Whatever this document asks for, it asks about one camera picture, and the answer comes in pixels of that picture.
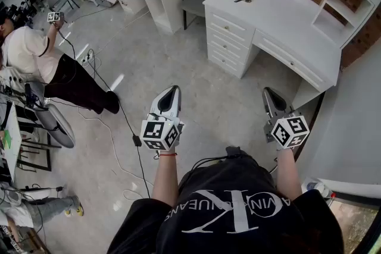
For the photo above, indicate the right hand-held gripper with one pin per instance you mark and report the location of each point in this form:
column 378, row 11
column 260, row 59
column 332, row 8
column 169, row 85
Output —
column 290, row 131

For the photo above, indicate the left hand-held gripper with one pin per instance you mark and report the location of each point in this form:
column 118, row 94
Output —
column 160, row 134

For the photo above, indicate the person's right forearm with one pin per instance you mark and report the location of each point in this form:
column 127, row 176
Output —
column 287, row 175

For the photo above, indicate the person's left forearm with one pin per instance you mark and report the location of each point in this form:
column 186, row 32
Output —
column 165, row 178

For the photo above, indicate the person's left hand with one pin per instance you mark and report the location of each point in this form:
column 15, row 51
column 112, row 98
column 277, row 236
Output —
column 171, row 150

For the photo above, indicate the person's right hand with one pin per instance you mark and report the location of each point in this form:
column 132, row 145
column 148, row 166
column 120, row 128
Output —
column 284, row 149

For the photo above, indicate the person's black trousers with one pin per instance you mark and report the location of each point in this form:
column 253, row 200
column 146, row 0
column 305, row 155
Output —
column 236, row 151

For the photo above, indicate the white round object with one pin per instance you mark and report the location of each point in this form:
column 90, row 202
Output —
column 315, row 187

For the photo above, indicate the white desk with drawers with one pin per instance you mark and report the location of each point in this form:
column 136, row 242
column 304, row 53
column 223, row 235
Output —
column 282, row 26

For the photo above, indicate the grey padded stool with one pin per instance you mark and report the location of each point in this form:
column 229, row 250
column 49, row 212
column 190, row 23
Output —
column 56, row 125

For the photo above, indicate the white power strip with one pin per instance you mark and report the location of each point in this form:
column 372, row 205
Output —
column 86, row 59

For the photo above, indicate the black framed glass door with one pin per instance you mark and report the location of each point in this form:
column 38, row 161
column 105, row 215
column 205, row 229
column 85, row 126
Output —
column 351, row 226

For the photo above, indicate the black printed t-shirt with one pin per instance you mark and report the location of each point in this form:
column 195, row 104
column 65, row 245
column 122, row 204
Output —
column 238, row 235

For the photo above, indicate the white work table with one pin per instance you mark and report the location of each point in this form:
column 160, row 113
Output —
column 13, row 139

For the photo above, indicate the black metal frame chair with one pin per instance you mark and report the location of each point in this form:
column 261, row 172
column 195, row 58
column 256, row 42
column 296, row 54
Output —
column 44, row 145

